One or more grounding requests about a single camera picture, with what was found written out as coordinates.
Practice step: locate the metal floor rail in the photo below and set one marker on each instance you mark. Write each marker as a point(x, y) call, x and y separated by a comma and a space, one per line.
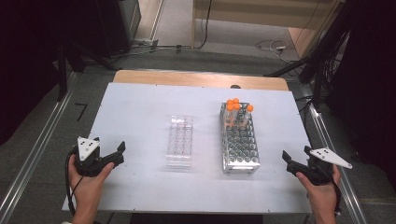
point(339, 174)
point(37, 149)

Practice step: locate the white board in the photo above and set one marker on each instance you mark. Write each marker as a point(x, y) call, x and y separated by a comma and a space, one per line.
point(140, 102)

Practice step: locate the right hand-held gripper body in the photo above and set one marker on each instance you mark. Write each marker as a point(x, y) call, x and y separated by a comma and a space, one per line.
point(317, 174)

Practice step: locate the dark table grommet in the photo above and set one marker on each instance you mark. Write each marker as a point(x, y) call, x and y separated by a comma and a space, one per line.
point(235, 86)

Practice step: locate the person's left hand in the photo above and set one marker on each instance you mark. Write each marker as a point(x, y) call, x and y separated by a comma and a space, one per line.
point(88, 186)

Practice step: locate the grey power strip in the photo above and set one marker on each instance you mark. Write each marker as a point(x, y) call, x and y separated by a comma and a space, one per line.
point(146, 42)

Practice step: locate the dark curtain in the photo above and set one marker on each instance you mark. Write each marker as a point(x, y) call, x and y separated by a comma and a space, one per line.
point(25, 62)
point(370, 77)

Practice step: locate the black metal stand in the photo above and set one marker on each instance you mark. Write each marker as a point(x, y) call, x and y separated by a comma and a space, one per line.
point(62, 74)

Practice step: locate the clear plastic tube rack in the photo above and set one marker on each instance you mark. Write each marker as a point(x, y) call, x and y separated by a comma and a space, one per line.
point(180, 143)

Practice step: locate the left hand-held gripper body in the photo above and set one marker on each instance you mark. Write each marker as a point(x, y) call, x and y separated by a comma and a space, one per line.
point(88, 165)

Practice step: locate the person's right hand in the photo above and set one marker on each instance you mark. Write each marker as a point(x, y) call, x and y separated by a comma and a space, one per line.
point(323, 194)

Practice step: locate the metal tube rack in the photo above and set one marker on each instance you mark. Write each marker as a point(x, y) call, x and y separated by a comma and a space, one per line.
point(241, 149)

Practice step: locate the black cabinet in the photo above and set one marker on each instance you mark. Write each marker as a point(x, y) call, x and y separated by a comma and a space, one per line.
point(112, 28)

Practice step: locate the wooden table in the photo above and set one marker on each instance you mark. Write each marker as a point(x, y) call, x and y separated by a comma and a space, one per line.
point(186, 79)

